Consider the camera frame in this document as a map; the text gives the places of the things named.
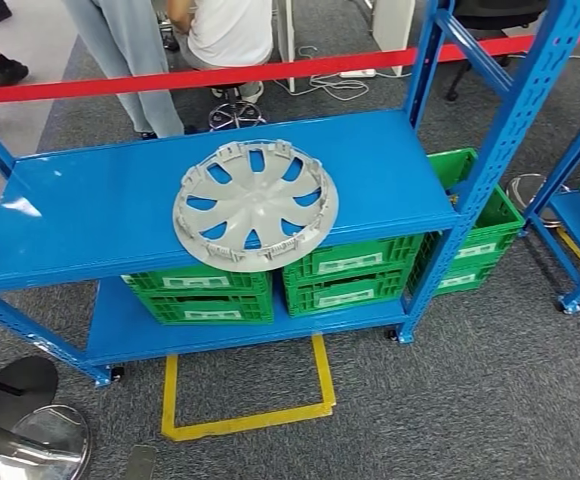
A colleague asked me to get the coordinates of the chrome barrier stanchion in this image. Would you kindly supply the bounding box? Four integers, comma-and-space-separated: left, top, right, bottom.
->
0, 403, 93, 480

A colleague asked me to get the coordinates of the red barrier belt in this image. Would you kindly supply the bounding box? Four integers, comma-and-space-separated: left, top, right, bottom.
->
0, 22, 580, 107

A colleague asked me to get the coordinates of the grey floor plate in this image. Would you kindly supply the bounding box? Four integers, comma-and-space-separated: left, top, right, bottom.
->
119, 444, 157, 480

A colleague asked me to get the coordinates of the black office chair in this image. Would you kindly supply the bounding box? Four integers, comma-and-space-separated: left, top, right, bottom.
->
444, 0, 550, 105

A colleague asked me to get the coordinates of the chrome stool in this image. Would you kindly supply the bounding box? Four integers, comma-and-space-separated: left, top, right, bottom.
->
207, 85, 268, 132

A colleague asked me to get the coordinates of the green plastic crate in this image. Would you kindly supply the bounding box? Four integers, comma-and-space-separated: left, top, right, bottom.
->
282, 232, 427, 287
284, 267, 412, 320
132, 290, 276, 327
406, 146, 526, 274
120, 264, 274, 297
433, 258, 499, 298

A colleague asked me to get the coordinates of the grey plastic wheel cover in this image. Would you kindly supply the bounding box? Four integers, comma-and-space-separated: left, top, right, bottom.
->
172, 138, 340, 274

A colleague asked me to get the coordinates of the chrome stanchion base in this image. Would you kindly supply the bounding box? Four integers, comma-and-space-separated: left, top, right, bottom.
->
505, 172, 572, 231

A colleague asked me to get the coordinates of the seated person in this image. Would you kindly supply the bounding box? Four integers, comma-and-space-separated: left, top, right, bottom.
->
165, 0, 275, 105

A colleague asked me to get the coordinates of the white desk panel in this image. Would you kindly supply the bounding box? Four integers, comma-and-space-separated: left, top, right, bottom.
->
275, 0, 297, 95
372, 0, 417, 78

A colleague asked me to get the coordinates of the white power cable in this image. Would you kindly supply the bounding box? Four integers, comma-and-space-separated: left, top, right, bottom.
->
272, 44, 414, 103

